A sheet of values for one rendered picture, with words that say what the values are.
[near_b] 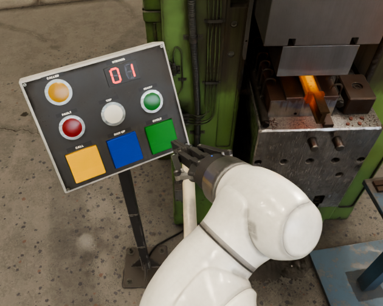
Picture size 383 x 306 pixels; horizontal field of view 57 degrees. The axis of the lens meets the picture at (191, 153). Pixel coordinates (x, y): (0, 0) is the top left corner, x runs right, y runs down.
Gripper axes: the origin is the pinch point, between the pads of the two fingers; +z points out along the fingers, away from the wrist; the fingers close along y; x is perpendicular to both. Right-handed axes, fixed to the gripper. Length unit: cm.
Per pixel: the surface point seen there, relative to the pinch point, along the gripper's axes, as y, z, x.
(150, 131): -2.6, 12.4, 2.6
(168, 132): 1.8, 12.4, 0.8
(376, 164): 94, 31, -51
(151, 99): -0.1, 12.8, 10.2
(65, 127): -21.4, 12.8, 10.0
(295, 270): 54, 45, -98
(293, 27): 36.6, 2.9, 18.3
